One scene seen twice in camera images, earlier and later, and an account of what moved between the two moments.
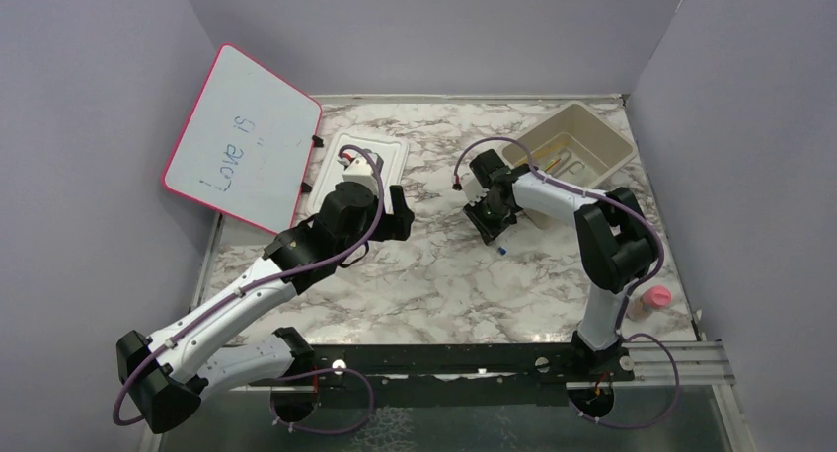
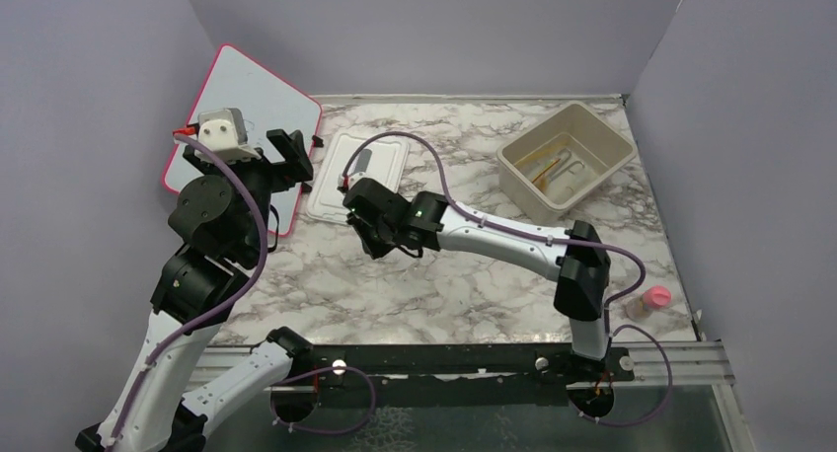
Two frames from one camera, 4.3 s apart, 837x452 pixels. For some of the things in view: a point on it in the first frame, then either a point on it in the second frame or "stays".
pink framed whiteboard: (247, 145) stays
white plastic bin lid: (391, 156) stays
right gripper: (488, 232) → (375, 249)
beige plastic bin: (577, 144) stays
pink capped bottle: (652, 298) stays
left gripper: (395, 226) → (287, 173)
